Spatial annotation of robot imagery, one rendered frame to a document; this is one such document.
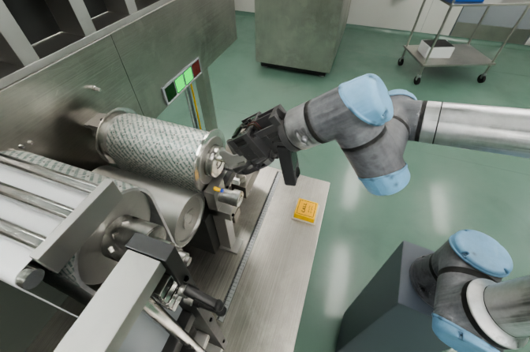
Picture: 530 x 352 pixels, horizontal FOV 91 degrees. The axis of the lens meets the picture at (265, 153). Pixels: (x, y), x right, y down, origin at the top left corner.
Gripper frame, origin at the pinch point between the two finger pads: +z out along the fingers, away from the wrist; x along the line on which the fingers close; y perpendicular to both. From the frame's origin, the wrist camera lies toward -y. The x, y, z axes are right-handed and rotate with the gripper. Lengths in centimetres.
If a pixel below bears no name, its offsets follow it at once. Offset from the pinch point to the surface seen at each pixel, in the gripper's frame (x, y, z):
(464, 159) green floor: -172, -183, -22
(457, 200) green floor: -123, -175, -13
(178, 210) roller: 13.0, 2.3, 6.1
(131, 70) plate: -18.1, 30.5, 24.5
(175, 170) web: 5.6, 7.5, 7.8
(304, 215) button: -13.6, -36.4, 8.0
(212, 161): 1.9, 3.9, 1.0
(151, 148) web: 4.0, 13.8, 10.4
